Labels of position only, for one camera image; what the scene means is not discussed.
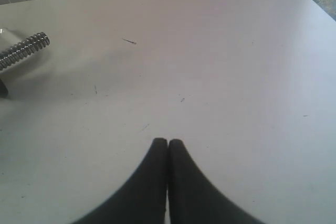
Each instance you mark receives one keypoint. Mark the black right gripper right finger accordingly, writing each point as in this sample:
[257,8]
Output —
[192,197]

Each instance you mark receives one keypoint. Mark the chrome threaded dumbbell bar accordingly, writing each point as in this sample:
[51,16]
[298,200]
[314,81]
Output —
[24,48]

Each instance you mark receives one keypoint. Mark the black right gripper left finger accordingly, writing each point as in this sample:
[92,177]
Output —
[142,198]

